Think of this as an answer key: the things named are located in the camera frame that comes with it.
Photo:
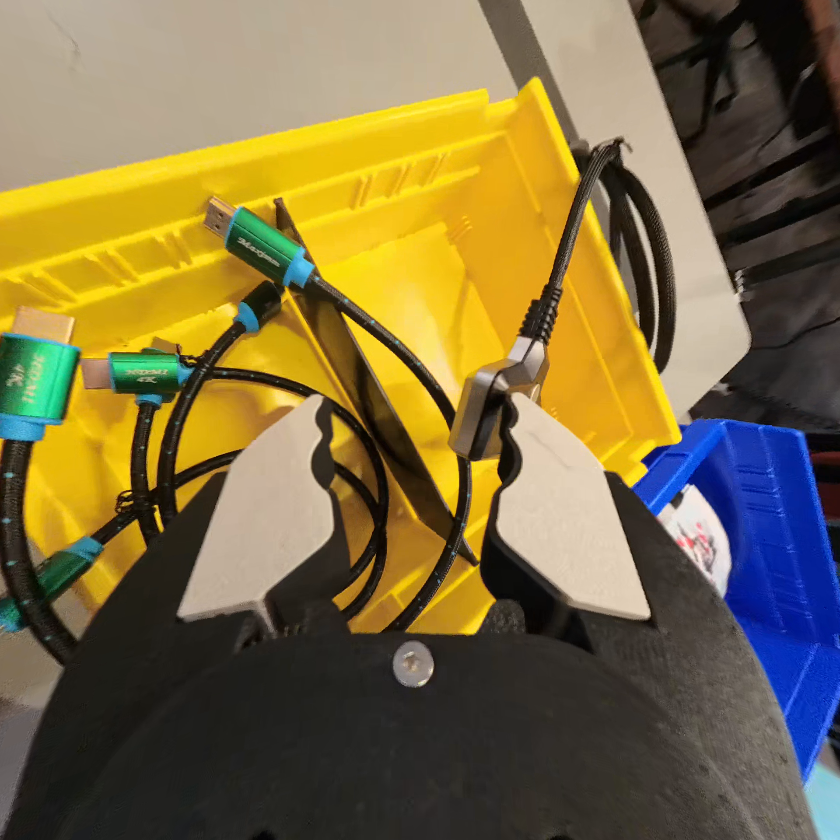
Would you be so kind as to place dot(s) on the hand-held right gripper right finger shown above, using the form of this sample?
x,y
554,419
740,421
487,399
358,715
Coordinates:
x,y
564,525

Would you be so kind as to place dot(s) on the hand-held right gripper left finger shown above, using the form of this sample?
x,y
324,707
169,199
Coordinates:
x,y
262,525

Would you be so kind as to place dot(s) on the yellow plastic bin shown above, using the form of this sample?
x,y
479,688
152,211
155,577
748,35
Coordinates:
x,y
407,216

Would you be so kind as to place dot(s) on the blue plastic bin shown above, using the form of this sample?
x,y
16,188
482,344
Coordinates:
x,y
774,525

